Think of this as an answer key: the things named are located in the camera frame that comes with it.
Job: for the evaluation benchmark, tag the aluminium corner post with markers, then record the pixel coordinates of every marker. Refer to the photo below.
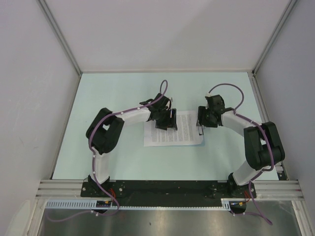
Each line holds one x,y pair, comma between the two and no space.
275,34
59,35

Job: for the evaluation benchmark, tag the white paper sheet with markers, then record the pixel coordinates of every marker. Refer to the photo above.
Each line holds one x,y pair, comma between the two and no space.
174,132

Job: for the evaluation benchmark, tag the right aluminium side rail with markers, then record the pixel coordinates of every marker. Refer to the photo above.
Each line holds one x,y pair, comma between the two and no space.
280,169

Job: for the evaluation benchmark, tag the right aluminium corner post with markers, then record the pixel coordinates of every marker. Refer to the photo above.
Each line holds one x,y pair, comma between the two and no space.
275,34

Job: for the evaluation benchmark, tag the left aluminium corner post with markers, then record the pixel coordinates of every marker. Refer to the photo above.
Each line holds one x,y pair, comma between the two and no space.
59,35

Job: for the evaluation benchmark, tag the aluminium front rail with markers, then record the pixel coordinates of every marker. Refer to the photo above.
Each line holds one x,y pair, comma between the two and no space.
267,190

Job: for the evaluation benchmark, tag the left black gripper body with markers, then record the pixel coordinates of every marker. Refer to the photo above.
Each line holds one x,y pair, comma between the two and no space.
163,120

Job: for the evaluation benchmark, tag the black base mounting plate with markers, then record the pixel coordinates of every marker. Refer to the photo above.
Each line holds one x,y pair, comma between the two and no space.
167,193

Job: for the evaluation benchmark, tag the metal clipboard clip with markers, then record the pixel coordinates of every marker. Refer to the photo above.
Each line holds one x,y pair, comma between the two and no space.
200,130

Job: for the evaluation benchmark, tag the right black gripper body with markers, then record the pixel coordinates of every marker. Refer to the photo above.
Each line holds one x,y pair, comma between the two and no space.
205,113

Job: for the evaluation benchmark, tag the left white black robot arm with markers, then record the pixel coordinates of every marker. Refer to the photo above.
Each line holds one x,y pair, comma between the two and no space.
105,130

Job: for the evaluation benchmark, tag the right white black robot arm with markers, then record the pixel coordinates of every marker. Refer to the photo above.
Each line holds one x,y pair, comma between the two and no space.
263,146

